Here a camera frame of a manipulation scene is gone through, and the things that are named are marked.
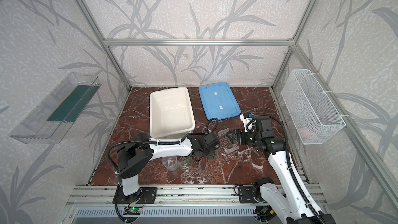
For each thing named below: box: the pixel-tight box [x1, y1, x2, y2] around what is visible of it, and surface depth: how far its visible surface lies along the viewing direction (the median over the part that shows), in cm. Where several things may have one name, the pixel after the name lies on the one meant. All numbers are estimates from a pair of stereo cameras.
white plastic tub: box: [149, 86, 196, 140], surface depth 101 cm
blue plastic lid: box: [198, 82, 241, 121], surface depth 114 cm
